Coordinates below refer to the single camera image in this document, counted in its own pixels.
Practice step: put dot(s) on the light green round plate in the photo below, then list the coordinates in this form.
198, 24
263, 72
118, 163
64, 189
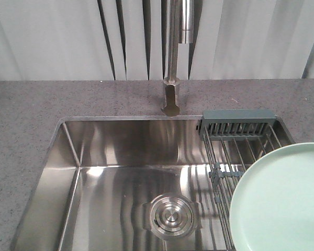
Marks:
272, 207

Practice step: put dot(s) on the stainless steel sink basin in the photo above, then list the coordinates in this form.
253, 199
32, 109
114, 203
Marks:
98, 173

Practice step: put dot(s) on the round steel sink drain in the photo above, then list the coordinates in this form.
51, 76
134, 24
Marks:
170, 216

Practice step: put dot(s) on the stainless steel faucet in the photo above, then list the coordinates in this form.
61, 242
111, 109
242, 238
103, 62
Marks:
181, 31

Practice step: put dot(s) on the white pleated curtain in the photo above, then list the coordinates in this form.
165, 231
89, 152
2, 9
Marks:
127, 40

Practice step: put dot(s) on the grey wire dish rack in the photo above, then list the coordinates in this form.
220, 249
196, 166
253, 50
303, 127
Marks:
234, 140

